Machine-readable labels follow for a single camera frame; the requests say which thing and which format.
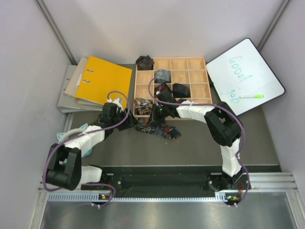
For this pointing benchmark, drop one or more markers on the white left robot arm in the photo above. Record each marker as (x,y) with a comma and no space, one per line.
(64,167)

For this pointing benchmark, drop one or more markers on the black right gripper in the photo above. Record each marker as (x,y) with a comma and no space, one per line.
(155,118)

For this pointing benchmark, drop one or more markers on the small whiteboard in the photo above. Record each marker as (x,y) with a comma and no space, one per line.
(241,70)

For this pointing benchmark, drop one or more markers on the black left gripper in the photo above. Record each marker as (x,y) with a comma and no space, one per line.
(130,121)

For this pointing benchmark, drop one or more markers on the wooden grid organizer box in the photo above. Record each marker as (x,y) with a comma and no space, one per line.
(190,71)

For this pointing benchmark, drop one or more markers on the dark maroon rolled tie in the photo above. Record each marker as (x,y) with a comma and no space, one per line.
(144,63)

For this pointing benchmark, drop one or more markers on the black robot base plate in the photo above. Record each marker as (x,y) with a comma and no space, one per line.
(204,181)

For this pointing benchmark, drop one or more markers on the orange floral rolled tie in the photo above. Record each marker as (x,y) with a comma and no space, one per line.
(142,106)

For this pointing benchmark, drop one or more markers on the red black rolled tie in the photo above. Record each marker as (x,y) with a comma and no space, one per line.
(162,87)

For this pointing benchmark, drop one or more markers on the yellow ring binder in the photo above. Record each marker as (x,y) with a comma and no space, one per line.
(99,78)

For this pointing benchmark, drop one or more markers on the navy floral long tie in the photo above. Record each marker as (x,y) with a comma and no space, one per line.
(147,126)

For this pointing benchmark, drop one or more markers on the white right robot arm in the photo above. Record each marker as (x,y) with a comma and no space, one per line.
(222,123)

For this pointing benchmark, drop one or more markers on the grey patterned rolled tie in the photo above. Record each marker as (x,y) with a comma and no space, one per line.
(162,76)

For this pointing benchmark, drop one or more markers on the dark blue rolled tie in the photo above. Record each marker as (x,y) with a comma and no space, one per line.
(181,91)

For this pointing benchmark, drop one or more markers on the teal cat-ear headphones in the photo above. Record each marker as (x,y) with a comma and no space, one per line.
(81,141)

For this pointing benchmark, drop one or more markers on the green marker pen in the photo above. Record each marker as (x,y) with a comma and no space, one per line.
(252,96)

